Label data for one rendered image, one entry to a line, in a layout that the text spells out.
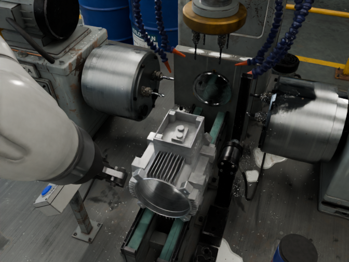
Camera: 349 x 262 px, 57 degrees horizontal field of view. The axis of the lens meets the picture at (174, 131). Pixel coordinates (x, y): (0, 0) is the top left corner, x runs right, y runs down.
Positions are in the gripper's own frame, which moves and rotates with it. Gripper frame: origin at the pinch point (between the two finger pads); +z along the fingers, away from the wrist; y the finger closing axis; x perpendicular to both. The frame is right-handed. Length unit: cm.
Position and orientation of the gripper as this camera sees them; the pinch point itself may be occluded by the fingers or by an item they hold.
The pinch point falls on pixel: (117, 178)
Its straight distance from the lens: 67.9
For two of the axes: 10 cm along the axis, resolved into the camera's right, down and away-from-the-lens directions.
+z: 1.8, 3.0, 9.4
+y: -9.3, -2.5, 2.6
